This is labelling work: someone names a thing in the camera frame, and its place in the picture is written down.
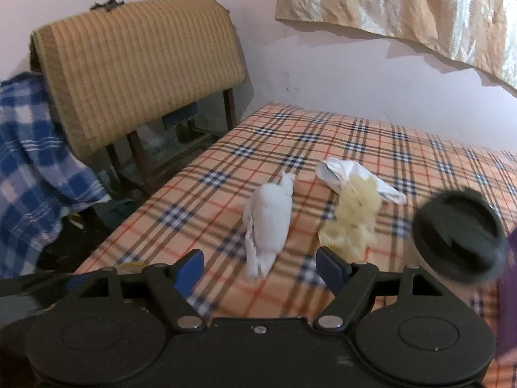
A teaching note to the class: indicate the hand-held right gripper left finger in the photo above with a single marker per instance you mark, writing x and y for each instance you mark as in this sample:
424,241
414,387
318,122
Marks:
189,270

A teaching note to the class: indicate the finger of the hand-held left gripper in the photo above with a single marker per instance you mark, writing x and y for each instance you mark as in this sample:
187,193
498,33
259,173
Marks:
74,282

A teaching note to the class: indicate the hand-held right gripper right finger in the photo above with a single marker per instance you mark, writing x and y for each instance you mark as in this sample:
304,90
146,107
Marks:
330,267

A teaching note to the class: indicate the white cloth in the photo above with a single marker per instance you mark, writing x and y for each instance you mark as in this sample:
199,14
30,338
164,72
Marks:
266,222

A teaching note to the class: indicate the teal cloth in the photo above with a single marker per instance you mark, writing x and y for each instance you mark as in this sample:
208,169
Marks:
117,207

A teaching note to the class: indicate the white plastic bag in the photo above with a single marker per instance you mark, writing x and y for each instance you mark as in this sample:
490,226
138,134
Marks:
343,171

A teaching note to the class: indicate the wooden chair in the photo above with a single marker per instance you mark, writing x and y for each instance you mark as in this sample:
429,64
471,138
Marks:
141,161

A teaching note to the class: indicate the blue checked cloth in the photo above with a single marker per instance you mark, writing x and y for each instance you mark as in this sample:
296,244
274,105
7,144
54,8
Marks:
32,161

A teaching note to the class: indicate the beige container with black lid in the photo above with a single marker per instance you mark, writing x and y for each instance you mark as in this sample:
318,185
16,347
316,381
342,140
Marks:
460,234

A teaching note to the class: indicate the purple clothing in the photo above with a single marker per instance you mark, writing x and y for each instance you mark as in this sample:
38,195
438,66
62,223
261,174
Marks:
508,291

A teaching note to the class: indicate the woven straw mat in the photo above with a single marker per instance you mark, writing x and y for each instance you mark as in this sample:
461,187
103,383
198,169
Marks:
137,68

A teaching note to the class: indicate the shiny gold cloth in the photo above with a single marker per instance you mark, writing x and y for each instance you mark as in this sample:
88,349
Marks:
404,0

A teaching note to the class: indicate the metal bracket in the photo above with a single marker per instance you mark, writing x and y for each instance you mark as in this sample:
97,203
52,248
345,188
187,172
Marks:
106,5

